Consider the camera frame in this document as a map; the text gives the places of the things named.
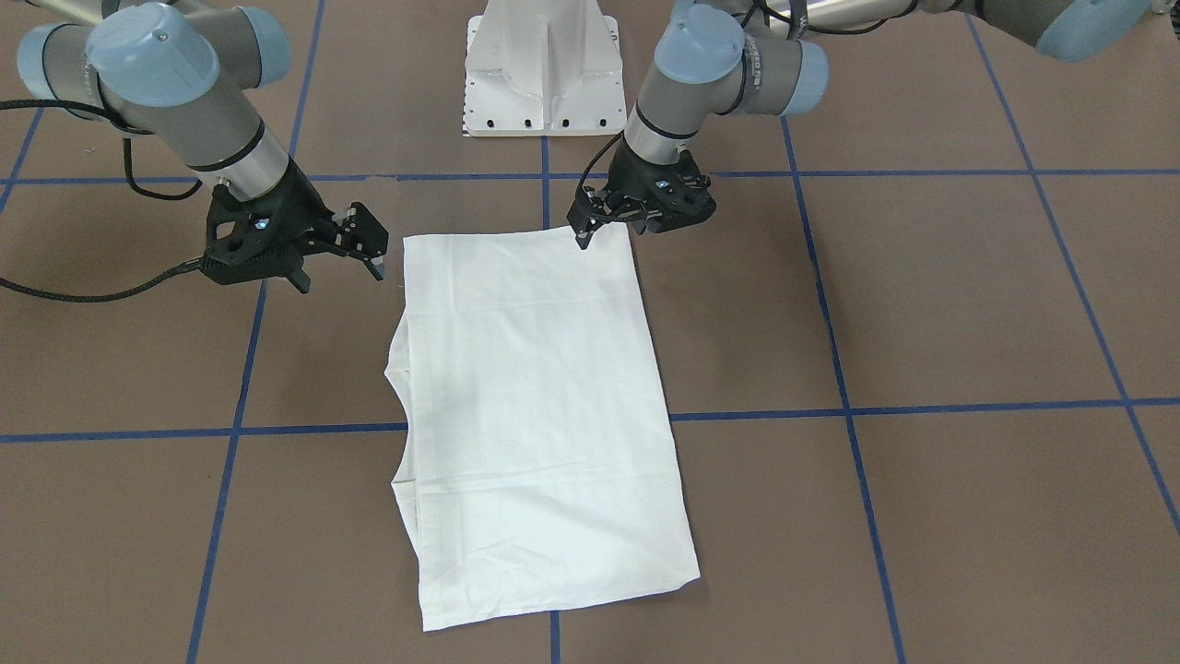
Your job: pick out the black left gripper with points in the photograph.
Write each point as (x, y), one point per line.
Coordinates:
(632, 172)

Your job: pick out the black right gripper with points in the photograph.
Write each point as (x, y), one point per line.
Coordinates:
(297, 204)

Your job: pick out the white long-sleeve printed shirt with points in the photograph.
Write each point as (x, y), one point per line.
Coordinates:
(540, 470)

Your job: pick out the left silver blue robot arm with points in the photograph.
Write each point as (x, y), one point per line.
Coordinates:
(768, 58)

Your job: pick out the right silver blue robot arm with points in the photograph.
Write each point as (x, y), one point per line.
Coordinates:
(180, 71)

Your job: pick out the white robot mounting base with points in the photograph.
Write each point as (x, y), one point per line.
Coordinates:
(543, 69)

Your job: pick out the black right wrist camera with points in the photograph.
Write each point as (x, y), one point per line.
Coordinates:
(230, 241)

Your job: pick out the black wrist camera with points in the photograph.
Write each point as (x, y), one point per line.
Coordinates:
(230, 241)
(677, 195)

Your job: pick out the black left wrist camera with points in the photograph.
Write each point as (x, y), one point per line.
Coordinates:
(677, 195)

